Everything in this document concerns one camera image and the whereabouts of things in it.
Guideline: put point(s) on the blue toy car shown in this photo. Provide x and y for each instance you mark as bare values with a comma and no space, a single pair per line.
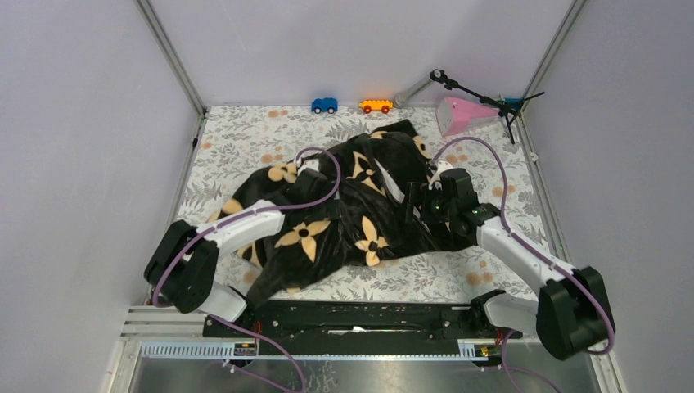
324,105

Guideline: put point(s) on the black floral plush pillowcase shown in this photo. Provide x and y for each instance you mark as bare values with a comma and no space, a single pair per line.
363,226

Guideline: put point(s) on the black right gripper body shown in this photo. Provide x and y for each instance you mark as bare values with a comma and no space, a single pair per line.
437,208

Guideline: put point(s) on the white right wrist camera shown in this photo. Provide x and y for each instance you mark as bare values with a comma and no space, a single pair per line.
441,167

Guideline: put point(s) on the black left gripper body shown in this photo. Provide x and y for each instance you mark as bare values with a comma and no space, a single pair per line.
319,197

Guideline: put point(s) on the orange toy car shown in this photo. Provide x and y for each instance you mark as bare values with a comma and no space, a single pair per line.
372,106

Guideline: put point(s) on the floral patterned table mat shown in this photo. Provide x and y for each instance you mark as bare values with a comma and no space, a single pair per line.
238,140

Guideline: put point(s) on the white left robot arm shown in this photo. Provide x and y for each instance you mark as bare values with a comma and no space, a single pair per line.
182,268

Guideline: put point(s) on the black tripod stand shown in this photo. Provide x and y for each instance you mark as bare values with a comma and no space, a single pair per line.
508,110

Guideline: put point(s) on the grey metal cylinder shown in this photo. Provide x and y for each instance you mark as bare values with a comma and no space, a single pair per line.
402,98

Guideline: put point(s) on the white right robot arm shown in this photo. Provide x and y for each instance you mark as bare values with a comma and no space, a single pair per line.
571,312

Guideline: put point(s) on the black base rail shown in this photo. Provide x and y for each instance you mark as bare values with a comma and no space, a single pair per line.
332,328

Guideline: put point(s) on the pink and white iron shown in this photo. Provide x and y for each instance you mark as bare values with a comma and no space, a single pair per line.
454,115

